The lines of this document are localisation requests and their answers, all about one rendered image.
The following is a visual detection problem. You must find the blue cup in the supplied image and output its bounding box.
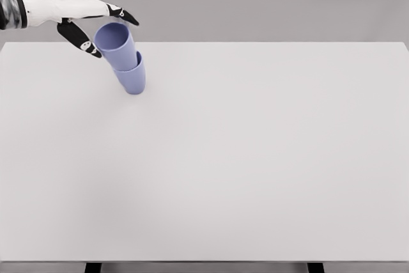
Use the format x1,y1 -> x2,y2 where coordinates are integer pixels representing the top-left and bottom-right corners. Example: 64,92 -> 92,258
93,22 -> 139,72
113,51 -> 148,96

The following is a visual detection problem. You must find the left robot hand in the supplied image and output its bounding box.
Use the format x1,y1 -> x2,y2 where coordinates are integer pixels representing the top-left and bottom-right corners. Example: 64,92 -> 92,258
38,0 -> 141,59

